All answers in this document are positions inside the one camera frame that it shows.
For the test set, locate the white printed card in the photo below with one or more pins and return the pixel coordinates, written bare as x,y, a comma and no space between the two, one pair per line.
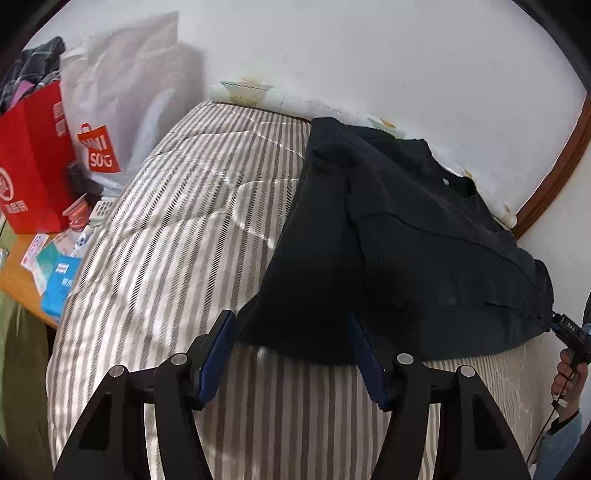
34,251

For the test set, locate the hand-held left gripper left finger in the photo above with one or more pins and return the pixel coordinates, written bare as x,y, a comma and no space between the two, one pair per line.
217,355

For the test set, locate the red paper bag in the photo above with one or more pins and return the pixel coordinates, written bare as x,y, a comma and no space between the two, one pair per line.
32,166

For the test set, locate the striped quilted mattress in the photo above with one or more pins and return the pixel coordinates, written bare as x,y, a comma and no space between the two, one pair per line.
161,258

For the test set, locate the white plastic basket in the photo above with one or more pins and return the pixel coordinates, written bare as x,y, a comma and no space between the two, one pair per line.
101,212

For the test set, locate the white plastic bag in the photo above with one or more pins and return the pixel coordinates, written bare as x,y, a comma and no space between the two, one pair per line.
120,101

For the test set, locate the brown wooden door frame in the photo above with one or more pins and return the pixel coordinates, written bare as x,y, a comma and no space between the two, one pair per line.
554,175

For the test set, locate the green blanket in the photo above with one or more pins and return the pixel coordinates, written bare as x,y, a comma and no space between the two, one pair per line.
23,392

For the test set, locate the person's right forearm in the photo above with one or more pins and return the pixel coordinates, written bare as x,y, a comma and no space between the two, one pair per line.
558,447

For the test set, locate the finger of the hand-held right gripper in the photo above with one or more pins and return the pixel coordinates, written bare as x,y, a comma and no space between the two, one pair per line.
552,321

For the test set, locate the wooden nightstand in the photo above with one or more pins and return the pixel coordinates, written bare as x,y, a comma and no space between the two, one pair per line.
18,281

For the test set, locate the pink round container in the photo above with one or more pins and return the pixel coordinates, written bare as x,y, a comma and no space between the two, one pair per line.
76,214

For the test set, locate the person's right hand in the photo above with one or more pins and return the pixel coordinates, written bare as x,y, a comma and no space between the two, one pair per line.
565,383

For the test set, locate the plaid cloth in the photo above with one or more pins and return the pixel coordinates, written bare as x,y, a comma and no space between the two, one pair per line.
32,69

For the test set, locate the black sweatshirt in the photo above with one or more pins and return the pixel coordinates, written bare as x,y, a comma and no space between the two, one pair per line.
392,258

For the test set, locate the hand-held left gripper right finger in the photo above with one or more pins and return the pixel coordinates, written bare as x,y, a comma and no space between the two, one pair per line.
367,364

